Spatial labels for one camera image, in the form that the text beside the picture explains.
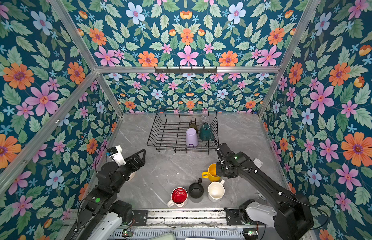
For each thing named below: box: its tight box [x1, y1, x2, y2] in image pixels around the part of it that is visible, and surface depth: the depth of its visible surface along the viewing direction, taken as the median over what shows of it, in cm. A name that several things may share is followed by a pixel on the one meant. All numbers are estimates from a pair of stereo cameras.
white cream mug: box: [208, 179, 225, 201], surface depth 77 cm
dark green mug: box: [199, 123, 215, 141], surface depth 100 cm
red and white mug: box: [167, 187, 188, 208], surface depth 76 cm
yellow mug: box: [202, 163, 221, 182], surface depth 84 cm
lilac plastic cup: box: [185, 127, 199, 147], surface depth 93 cm
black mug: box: [188, 178, 204, 196], surface depth 82 cm
